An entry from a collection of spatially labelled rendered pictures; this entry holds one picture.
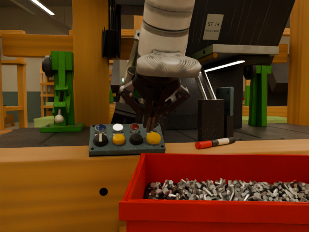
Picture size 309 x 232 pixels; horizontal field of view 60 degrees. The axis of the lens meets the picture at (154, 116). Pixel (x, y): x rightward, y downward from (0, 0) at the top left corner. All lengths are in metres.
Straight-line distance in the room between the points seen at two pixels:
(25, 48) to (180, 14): 0.95
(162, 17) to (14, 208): 0.42
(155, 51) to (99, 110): 0.75
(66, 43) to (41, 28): 10.87
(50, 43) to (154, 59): 0.91
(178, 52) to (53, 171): 0.31
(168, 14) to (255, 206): 0.26
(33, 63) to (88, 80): 10.93
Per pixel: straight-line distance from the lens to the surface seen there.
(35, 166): 0.54
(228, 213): 0.26
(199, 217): 0.26
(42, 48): 1.25
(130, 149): 0.52
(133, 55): 0.88
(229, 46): 0.63
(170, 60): 0.37
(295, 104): 1.44
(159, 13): 0.38
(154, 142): 0.53
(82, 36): 1.14
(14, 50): 1.27
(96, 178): 0.53
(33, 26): 12.26
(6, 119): 10.03
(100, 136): 0.53
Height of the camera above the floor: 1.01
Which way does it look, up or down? 4 degrees down
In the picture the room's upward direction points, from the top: straight up
